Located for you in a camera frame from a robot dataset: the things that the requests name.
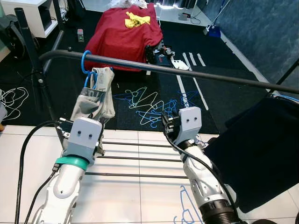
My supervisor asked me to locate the grey garment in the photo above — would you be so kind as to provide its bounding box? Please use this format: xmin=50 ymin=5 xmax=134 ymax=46
xmin=70 ymin=67 xmax=115 ymax=131

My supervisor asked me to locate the navy blue garment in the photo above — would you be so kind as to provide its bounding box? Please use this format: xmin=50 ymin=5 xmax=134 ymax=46
xmin=204 ymin=95 xmax=299 ymax=214

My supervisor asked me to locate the black clothes rack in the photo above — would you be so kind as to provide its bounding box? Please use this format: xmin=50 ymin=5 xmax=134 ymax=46
xmin=13 ymin=7 xmax=299 ymax=180

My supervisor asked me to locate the white rounded gadget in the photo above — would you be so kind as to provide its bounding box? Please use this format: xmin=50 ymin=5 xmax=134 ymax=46
xmin=169 ymin=58 xmax=191 ymax=71

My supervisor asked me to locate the black case with red label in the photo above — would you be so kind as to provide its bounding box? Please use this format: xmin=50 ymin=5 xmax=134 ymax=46
xmin=155 ymin=53 xmax=174 ymax=67

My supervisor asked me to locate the red blanket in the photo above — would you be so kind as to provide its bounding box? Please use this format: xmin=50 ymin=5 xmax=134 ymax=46
xmin=84 ymin=5 xmax=164 ymax=71

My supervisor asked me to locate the blue floor mop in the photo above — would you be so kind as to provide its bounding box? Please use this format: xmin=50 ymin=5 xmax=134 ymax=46
xmin=203 ymin=0 xmax=233 ymax=38

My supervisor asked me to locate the yellow cloth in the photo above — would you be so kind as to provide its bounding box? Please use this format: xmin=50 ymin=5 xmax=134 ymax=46
xmin=125 ymin=11 xmax=151 ymax=28

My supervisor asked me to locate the white crumpled cloth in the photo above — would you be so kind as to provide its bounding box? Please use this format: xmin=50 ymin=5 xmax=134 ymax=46
xmin=114 ymin=0 xmax=156 ymax=10

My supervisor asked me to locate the black wheel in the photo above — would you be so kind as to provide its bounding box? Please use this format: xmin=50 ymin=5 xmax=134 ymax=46
xmin=0 ymin=20 xmax=28 ymax=60

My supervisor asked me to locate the white shelf unit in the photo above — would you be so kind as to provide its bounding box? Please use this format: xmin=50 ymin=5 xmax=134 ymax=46
xmin=0 ymin=0 xmax=59 ymax=39

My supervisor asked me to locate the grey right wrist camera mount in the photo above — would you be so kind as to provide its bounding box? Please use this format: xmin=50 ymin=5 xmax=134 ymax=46
xmin=172 ymin=107 xmax=202 ymax=145

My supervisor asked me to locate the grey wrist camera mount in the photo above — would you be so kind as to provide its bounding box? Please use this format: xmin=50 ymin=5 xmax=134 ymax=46
xmin=62 ymin=117 xmax=104 ymax=164
xmin=172 ymin=107 xmax=202 ymax=145

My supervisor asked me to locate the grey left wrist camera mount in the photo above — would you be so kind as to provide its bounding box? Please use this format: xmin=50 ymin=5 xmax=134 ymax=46
xmin=62 ymin=117 xmax=104 ymax=164

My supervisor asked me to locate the black perforated bracket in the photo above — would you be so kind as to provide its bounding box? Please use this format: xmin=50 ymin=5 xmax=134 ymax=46
xmin=145 ymin=45 xmax=158 ymax=64

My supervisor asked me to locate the white wire hanger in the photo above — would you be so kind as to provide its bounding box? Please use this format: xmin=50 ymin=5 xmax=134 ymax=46
xmin=0 ymin=86 xmax=29 ymax=120

